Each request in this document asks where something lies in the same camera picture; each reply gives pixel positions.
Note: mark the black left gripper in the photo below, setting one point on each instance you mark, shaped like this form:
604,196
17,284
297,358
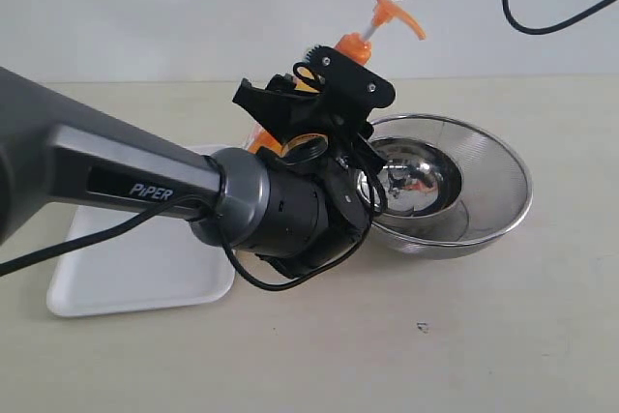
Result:
344,167

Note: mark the orange pump soap bottle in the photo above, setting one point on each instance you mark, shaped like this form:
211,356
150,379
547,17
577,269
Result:
356,46

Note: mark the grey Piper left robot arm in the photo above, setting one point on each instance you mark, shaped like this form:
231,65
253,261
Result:
281,218

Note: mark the small shiny steel bowl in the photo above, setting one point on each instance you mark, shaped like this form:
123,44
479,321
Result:
422,184

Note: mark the steel mesh colander bowl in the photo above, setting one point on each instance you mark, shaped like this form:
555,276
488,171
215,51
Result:
495,197

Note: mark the white rectangular foam tray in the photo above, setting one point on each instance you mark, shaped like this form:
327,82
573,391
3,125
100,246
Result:
158,265

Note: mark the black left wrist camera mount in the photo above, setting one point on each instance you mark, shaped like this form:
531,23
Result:
349,91

